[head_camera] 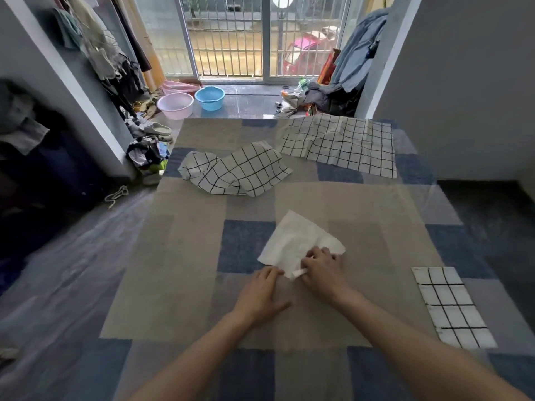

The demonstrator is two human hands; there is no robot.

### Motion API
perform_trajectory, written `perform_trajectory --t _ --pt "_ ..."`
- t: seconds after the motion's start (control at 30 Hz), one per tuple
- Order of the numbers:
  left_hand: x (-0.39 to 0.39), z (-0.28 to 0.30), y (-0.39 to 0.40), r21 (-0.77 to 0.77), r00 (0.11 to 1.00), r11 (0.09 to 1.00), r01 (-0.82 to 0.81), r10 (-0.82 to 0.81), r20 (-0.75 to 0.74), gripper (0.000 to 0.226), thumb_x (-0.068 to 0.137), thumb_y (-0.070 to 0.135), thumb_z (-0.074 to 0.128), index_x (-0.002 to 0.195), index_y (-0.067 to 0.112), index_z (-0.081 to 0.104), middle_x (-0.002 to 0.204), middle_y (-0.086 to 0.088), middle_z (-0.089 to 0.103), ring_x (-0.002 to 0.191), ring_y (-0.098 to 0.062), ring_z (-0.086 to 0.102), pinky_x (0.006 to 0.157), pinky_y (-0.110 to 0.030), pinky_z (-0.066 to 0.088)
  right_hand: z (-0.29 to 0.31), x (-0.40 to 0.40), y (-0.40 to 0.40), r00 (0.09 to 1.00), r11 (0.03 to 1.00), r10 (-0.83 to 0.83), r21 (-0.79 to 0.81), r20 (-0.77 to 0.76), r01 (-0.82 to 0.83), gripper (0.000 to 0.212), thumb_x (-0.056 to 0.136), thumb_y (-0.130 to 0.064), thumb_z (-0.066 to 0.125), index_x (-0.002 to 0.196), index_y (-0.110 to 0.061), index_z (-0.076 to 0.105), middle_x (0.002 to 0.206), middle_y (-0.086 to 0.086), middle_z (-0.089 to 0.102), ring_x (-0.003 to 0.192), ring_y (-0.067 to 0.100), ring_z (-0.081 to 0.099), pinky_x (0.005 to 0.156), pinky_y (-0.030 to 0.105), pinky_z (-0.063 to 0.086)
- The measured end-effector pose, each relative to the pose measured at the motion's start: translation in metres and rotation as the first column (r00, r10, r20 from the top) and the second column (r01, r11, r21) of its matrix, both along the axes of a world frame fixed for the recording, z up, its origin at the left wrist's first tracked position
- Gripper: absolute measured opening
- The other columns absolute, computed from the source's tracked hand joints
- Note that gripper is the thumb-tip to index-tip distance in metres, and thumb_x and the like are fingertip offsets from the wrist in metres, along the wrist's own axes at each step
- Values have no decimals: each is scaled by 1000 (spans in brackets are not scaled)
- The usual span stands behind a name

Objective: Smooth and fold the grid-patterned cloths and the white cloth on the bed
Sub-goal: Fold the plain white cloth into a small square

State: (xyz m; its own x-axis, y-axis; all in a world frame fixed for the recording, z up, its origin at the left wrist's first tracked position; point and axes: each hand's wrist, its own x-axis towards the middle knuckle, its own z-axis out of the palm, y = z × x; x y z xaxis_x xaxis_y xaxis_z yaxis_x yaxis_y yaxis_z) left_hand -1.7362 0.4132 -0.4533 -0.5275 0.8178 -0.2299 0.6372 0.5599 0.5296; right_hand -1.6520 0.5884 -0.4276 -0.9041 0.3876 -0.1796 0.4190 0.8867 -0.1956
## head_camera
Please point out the person's right hand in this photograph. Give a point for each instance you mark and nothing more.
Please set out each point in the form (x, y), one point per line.
(324, 273)

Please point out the person's left hand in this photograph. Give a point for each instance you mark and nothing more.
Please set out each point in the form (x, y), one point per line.
(259, 294)

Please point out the person's right fingers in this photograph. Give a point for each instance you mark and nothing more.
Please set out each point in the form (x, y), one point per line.
(317, 258)

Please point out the person's left thumb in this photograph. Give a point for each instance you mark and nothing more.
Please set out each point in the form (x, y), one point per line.
(279, 306)

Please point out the plain white cloth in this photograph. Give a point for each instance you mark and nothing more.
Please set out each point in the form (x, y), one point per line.
(294, 242)

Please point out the person's right forearm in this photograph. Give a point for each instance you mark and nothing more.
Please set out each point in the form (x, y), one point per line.
(422, 352)

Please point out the person's left forearm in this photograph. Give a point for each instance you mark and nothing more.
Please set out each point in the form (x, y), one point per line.
(196, 357)

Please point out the blue beige checkered blanket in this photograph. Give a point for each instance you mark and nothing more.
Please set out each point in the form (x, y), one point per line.
(301, 254)

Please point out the flat white grid cloth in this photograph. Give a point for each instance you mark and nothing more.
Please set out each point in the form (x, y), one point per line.
(340, 141)

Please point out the crumpled white grid cloth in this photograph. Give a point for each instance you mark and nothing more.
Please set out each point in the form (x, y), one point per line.
(238, 169)

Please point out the folded white grid cloth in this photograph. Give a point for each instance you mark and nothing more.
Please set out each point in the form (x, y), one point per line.
(453, 306)

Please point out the pile of bags and clutter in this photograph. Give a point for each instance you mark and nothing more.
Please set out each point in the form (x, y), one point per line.
(317, 100)

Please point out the orange bag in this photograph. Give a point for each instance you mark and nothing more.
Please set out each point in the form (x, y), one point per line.
(329, 66)

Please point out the blue plastic basin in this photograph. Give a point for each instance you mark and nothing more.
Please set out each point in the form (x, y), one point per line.
(210, 98)

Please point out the pile of clothes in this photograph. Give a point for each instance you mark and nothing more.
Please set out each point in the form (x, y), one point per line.
(148, 154)

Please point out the grey slipper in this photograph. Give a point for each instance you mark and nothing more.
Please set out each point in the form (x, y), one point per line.
(156, 129)

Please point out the pink scooter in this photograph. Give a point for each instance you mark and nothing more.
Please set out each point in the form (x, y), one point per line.
(309, 52)

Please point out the hanging blue grey clothes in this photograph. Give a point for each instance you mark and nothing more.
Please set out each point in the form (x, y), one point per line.
(359, 54)

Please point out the dark pink plastic basin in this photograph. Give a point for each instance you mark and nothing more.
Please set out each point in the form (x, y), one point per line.
(179, 86)

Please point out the metal window grille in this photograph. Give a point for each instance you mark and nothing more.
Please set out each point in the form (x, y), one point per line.
(259, 35)

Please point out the dark clothes heap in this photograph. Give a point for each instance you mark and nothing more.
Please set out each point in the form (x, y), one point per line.
(37, 162)

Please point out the hanging clothes on rack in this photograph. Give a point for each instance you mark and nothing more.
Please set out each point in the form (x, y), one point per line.
(104, 54)

